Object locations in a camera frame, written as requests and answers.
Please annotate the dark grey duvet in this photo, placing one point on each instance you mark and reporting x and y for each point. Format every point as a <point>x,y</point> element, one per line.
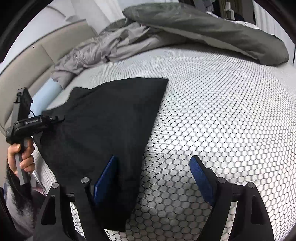
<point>189,22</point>

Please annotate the person's left hand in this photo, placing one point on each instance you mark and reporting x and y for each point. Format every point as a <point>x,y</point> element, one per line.
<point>27,164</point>

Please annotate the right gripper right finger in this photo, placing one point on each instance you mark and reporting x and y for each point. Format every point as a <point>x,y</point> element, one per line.
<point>251,220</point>

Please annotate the black pants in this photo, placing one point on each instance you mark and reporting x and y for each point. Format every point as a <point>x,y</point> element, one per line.
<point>103,137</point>

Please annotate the light blue pillow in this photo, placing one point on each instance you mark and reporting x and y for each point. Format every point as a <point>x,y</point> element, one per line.
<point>44,96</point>

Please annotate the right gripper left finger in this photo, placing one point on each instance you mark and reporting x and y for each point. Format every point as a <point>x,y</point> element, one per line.
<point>55,221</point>

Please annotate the beige upholstered headboard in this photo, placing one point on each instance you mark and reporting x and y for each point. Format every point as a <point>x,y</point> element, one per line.
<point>33,66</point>

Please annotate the white honeycomb mattress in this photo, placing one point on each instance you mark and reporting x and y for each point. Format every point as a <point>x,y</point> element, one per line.
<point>238,116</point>

